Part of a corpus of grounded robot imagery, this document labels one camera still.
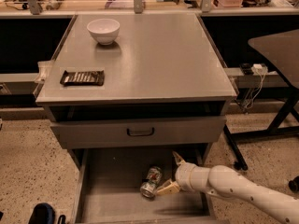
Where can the open grey middle drawer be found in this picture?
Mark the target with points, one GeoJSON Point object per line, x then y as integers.
{"type": "Point", "coordinates": [109, 190]}

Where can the black table leg frame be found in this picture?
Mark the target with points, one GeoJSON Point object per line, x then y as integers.
{"type": "Point", "coordinates": [273, 130]}

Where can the grey drawer cabinet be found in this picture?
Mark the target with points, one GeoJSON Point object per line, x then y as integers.
{"type": "Point", "coordinates": [161, 66]}

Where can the white ceramic bowl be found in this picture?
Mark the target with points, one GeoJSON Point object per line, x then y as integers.
{"type": "Point", "coordinates": [104, 31]}

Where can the green white 7up can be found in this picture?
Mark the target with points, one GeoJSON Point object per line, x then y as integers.
{"type": "Point", "coordinates": [150, 184]}

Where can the closed grey upper drawer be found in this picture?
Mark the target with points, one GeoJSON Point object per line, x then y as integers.
{"type": "Point", "coordinates": [112, 133]}

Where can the black caster wheel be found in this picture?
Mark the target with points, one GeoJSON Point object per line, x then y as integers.
{"type": "Point", "coordinates": [294, 185]}

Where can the dark brown snack wrapper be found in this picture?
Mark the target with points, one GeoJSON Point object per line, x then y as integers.
{"type": "Point", "coordinates": [83, 78]}

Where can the black blue object on floor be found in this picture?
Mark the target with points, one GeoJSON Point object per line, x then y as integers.
{"type": "Point", "coordinates": [43, 213]}

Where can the clear plastic bracket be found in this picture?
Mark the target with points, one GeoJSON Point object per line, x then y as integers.
{"type": "Point", "coordinates": [44, 68]}

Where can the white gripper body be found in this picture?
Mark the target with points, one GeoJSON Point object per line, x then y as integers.
{"type": "Point", "coordinates": [183, 176]}

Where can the dark round table top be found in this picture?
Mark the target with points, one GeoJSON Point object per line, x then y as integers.
{"type": "Point", "coordinates": [281, 50]}

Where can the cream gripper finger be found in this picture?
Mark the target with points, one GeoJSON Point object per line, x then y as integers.
{"type": "Point", "coordinates": [168, 187]}
{"type": "Point", "coordinates": [178, 159]}

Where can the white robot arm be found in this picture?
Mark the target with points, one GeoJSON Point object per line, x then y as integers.
{"type": "Point", "coordinates": [225, 183]}

